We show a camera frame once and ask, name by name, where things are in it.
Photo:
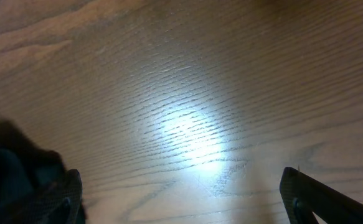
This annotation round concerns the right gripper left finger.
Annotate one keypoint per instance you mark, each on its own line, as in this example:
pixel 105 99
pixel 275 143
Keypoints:
pixel 55 202

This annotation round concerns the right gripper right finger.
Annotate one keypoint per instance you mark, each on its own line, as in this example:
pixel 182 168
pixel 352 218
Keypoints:
pixel 305 199

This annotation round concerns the black t-shirt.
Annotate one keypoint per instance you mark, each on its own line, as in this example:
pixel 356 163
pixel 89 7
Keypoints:
pixel 25 167

